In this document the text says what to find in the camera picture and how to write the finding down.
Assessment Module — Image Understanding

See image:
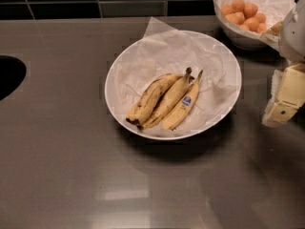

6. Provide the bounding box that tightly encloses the spotted banana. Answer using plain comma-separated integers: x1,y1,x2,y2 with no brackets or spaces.
126,73,182,125

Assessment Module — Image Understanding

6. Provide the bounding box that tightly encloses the white paper liner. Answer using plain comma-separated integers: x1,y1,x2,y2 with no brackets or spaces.
114,16,238,137

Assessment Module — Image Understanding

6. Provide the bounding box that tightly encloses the large white bowl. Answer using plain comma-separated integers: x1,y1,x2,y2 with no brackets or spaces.
104,30,243,141

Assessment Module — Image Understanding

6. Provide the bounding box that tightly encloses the right banana with sticker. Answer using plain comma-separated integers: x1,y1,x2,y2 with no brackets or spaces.
162,71,203,131

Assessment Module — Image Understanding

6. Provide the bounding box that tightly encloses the middle yellow banana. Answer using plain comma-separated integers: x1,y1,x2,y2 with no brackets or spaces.
137,67,192,131

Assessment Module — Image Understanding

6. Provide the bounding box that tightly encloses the pile of small oranges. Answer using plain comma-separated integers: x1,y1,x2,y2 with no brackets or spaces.
221,0,267,33

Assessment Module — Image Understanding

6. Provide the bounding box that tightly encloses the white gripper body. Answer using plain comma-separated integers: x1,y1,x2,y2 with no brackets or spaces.
279,0,305,63

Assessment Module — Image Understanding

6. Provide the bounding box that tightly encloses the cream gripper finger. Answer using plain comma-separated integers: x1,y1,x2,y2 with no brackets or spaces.
262,63,305,128

